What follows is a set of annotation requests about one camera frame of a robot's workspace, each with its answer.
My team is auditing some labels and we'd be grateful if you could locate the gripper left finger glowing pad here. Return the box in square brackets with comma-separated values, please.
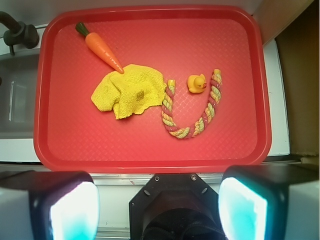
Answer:
[0, 170, 100, 240]

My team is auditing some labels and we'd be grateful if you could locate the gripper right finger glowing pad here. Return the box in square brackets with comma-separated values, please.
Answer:
[218, 164, 320, 240]

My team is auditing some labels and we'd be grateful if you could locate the orange toy carrot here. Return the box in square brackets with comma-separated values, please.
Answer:
[75, 22, 125, 74]

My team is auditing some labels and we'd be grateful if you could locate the grey sink basin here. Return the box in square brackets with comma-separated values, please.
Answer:
[0, 53, 39, 139]

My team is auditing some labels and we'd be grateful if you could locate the yellow rubber duck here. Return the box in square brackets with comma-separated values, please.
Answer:
[187, 74, 207, 94]

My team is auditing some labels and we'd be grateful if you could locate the red plastic tray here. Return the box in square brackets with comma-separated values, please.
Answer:
[33, 5, 272, 174]

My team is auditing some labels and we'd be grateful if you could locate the yellow knitted cloth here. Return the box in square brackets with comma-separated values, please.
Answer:
[91, 64, 166, 120]

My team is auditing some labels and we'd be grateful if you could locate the dark metal faucet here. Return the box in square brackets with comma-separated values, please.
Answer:
[0, 11, 40, 56]

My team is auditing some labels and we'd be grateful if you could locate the multicolour twisted rope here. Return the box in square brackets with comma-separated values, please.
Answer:
[161, 68, 223, 140]

